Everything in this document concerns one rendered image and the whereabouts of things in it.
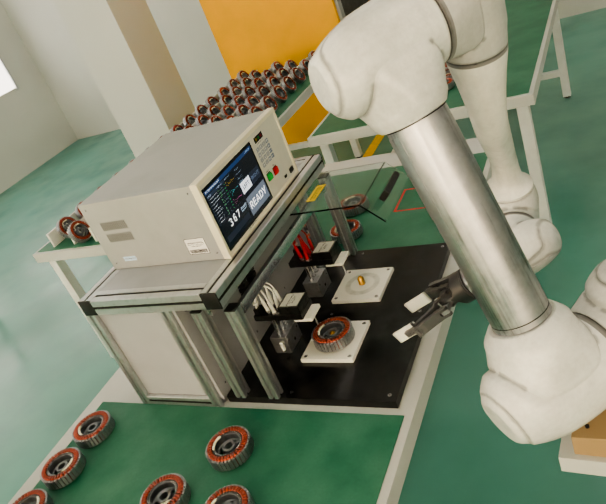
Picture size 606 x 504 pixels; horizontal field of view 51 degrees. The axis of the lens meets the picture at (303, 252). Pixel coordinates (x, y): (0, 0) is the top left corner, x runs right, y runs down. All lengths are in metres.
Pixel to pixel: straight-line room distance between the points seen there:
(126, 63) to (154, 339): 4.03
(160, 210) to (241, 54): 4.03
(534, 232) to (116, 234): 1.00
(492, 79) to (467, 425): 1.58
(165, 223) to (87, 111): 7.89
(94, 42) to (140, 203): 4.10
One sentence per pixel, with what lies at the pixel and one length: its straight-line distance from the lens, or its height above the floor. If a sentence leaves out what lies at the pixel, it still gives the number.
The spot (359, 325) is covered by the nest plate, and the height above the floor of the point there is 0.78.
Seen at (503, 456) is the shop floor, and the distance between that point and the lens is 2.32.
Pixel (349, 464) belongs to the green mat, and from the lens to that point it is 1.41.
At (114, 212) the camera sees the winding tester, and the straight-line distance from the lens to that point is 1.64.
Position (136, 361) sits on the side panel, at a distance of 1.77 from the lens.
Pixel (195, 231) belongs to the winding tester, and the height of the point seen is 1.20.
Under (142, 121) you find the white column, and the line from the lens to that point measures 5.65.
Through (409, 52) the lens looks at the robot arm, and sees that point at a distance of 0.93.
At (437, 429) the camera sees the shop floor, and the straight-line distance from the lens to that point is 2.44.
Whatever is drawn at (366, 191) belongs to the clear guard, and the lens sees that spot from 1.69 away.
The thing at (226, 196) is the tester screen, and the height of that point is 1.24.
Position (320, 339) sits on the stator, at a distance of 1.63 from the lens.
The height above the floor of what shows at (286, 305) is 0.92.
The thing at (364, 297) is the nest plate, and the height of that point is 0.78.
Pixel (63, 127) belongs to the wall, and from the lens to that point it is 9.67.
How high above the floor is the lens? 1.77
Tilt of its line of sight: 28 degrees down
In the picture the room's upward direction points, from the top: 23 degrees counter-clockwise
